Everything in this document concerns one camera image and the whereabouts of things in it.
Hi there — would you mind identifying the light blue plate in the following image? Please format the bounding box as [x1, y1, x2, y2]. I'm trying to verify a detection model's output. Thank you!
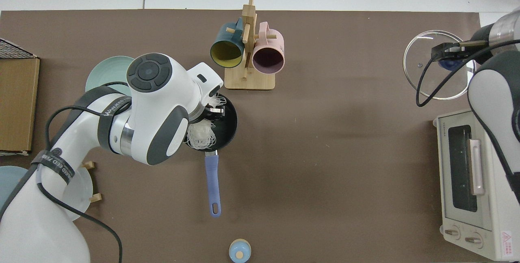
[0, 166, 29, 211]

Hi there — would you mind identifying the wooden cup stand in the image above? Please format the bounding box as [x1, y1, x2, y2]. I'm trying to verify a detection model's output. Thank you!
[224, 0, 277, 91]

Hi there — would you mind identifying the glass lid with blue knob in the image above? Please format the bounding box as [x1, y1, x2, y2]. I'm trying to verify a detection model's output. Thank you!
[403, 30, 477, 100]

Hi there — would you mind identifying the white vermicelli bundle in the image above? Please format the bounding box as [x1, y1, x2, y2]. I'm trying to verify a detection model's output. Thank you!
[186, 95, 227, 151]

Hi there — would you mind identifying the wooden plate rack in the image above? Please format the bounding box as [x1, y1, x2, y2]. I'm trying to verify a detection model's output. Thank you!
[81, 161, 102, 203]

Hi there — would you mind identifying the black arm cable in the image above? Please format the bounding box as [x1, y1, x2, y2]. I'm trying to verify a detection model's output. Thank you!
[39, 81, 132, 263]
[416, 40, 520, 107]

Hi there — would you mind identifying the pale grey plate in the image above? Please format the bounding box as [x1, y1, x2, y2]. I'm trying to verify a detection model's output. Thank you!
[61, 166, 94, 221]

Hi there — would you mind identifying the dark teal cup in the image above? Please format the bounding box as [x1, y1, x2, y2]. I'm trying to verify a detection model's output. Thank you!
[210, 17, 245, 69]

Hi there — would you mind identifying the small blue round thing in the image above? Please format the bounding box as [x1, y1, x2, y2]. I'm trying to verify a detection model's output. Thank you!
[229, 239, 251, 263]

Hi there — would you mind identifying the teal plate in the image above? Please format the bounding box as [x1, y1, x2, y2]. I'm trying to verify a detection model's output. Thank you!
[85, 56, 137, 97]

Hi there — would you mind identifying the pale toaster oven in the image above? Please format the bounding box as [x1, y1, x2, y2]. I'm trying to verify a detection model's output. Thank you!
[433, 109, 520, 261]

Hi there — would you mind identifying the wire basket with wooden floor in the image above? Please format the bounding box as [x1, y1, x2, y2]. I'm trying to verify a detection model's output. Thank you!
[0, 38, 41, 156]

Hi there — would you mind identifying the pink cup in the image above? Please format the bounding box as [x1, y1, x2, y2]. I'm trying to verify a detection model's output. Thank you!
[252, 22, 285, 74]

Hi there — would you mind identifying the brown table cloth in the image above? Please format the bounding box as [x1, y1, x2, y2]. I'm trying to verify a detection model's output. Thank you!
[0, 9, 520, 263]

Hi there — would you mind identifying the black pot with blue handle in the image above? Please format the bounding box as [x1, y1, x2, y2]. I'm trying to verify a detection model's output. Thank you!
[185, 93, 238, 218]

